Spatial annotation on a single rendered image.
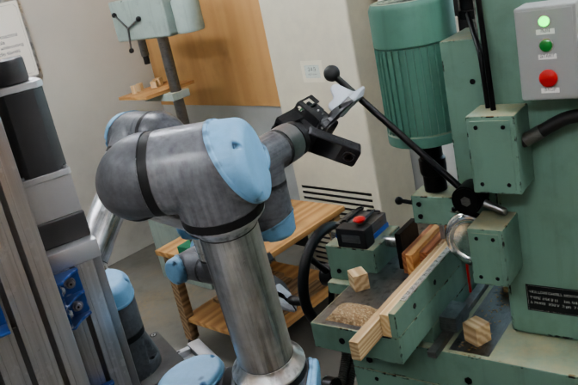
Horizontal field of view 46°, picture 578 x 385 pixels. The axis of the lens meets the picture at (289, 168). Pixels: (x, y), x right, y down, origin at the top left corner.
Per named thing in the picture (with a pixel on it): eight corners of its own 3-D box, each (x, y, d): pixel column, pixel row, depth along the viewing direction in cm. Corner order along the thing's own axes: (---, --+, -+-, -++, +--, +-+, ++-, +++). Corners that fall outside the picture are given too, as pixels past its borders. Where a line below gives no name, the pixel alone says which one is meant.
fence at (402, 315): (495, 213, 178) (494, 193, 177) (502, 214, 177) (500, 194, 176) (391, 338, 134) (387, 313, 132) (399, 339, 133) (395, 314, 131)
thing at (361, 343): (462, 234, 171) (460, 219, 170) (470, 234, 170) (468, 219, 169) (352, 359, 130) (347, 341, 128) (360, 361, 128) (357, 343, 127)
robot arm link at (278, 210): (244, 231, 135) (232, 180, 132) (300, 223, 133) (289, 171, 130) (237, 249, 128) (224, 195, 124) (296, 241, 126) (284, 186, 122)
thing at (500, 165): (488, 177, 135) (480, 104, 131) (535, 179, 130) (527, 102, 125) (473, 193, 129) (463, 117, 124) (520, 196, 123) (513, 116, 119)
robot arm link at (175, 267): (186, 264, 178) (216, 247, 186) (158, 258, 185) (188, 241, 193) (193, 290, 180) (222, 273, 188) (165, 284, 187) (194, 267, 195)
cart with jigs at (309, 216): (276, 287, 362) (249, 174, 343) (363, 308, 324) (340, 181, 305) (182, 353, 317) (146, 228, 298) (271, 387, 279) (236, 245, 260)
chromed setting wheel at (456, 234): (451, 259, 147) (445, 206, 143) (509, 265, 140) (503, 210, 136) (446, 265, 145) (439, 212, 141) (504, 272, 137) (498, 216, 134)
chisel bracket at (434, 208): (427, 216, 164) (422, 184, 161) (484, 221, 156) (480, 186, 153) (414, 229, 158) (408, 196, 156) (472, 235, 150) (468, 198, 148)
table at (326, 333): (400, 226, 198) (396, 206, 196) (504, 234, 180) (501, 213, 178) (279, 339, 153) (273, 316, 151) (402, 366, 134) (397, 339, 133)
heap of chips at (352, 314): (341, 303, 150) (340, 296, 150) (382, 309, 144) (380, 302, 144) (324, 320, 145) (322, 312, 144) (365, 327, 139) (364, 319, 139)
